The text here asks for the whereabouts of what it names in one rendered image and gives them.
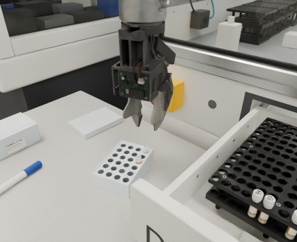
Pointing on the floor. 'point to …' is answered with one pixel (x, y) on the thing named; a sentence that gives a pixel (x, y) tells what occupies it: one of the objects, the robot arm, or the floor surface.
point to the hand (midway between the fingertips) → (148, 121)
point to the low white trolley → (75, 177)
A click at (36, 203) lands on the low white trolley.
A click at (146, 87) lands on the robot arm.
